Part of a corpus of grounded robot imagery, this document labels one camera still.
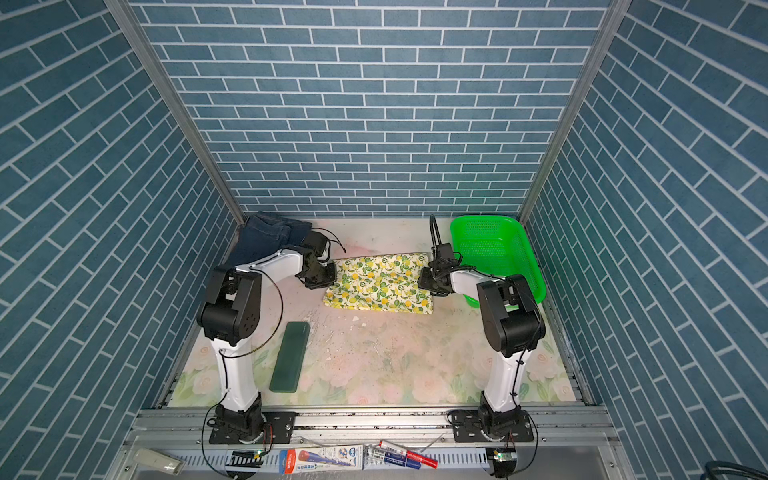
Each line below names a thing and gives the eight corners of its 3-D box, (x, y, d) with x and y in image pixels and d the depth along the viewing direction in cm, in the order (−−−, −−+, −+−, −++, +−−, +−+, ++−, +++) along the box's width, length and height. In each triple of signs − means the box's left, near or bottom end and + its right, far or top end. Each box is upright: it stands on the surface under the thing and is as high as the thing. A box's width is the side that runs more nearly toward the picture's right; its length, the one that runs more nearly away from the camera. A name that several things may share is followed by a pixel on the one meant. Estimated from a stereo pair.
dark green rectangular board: (270, 392, 81) (267, 390, 79) (287, 324, 94) (286, 321, 92) (297, 392, 81) (295, 390, 79) (311, 324, 94) (309, 321, 92)
